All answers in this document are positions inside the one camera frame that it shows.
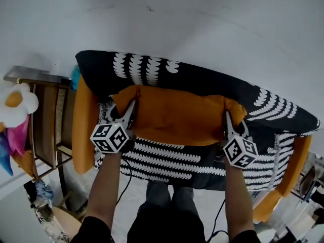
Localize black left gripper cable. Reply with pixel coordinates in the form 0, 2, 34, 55
115, 157, 134, 207

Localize orange sofa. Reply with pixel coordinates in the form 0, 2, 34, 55
71, 76, 312, 223

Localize person's grey trousers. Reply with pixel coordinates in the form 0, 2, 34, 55
138, 180, 201, 221

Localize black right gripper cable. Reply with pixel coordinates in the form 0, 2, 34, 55
206, 197, 227, 242

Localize blue crumpled cloth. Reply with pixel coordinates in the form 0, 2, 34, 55
34, 180, 55, 202

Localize white flower-shaped pillow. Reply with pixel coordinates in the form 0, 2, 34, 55
0, 82, 39, 128

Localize pink plush cushion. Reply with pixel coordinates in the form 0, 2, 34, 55
5, 115, 31, 156

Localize teal plush toy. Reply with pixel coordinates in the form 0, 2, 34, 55
69, 64, 82, 91

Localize brown cardboard box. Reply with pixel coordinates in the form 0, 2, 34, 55
52, 206, 84, 237

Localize orange pillow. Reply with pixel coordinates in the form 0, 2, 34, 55
111, 85, 248, 146

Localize person's left forearm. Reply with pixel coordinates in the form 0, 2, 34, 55
85, 151, 127, 229

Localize person's right forearm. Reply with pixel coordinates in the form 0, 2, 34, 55
223, 160, 255, 238

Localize wooden rattan chair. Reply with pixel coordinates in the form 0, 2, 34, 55
3, 65, 78, 187

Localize blue plush cushion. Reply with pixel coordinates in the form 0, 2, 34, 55
0, 132, 14, 177

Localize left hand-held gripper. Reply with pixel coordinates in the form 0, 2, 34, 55
90, 99, 139, 154

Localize black metal frame chair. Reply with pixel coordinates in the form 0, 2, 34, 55
291, 165, 324, 205

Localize black white patterned blanket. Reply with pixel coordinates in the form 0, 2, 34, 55
75, 50, 321, 192

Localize person's black shirt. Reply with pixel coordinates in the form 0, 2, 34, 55
67, 205, 256, 243

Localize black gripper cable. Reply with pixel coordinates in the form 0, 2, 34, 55
115, 157, 134, 207
206, 197, 227, 242

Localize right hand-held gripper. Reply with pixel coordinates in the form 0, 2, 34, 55
215, 110, 259, 170

